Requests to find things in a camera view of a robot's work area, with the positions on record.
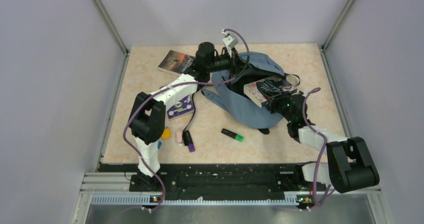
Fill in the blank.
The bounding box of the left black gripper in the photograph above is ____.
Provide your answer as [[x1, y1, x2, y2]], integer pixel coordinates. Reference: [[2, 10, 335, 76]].
[[206, 46, 252, 77]]

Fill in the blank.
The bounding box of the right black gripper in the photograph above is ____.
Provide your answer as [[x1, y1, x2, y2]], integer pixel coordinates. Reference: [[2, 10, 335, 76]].
[[259, 90, 294, 123]]

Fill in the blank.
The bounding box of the blue student backpack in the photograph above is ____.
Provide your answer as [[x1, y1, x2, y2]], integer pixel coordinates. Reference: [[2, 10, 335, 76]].
[[202, 52, 306, 138]]

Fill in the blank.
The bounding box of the floral Little Women book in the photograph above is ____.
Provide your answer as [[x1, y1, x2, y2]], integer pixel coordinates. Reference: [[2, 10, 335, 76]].
[[243, 76, 297, 108]]

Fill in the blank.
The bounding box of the dark sunset cover book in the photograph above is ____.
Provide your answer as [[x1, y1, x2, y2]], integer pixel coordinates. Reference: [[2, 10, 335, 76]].
[[157, 50, 195, 76]]

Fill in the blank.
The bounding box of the purple cover book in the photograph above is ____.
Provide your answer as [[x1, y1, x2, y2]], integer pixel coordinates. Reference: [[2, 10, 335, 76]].
[[166, 95, 195, 120]]

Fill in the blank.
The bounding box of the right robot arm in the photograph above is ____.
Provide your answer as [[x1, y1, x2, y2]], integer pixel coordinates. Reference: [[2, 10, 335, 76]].
[[269, 94, 380, 193]]

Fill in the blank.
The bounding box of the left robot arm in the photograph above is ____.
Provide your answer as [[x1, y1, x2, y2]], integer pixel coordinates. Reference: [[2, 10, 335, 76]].
[[124, 42, 250, 191]]

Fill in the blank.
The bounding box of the green highlighter pen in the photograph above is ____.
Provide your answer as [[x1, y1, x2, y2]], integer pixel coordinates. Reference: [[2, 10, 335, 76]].
[[221, 128, 244, 142]]

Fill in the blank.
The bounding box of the pink eraser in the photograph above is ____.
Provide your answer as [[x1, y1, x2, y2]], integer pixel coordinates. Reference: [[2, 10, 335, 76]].
[[175, 131, 184, 145]]

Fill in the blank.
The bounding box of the purple highlighter pen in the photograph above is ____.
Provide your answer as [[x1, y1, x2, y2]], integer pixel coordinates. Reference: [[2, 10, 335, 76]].
[[182, 130, 196, 153]]

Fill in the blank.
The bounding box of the yellow sharpener block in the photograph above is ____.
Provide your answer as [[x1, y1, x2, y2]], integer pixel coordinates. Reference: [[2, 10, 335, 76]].
[[161, 127, 172, 140]]

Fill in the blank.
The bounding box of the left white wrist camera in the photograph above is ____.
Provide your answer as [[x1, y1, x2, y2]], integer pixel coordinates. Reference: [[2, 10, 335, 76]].
[[222, 31, 239, 56]]

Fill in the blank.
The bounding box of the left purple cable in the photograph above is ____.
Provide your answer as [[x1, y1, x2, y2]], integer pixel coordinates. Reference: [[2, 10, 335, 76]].
[[123, 28, 251, 213]]

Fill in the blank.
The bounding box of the purple cable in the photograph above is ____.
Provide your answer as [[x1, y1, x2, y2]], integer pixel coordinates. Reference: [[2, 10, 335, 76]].
[[302, 87, 335, 207], [123, 28, 251, 213]]

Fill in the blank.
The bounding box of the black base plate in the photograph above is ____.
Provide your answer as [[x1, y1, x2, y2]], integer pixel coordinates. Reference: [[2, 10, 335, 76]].
[[98, 163, 313, 201]]

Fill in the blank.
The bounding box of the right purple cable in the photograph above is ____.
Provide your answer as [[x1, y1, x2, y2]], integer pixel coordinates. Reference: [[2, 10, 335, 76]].
[[302, 87, 335, 207]]

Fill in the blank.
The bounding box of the aluminium frame rail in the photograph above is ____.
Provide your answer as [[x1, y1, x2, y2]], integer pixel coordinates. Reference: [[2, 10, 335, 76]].
[[71, 172, 394, 224]]

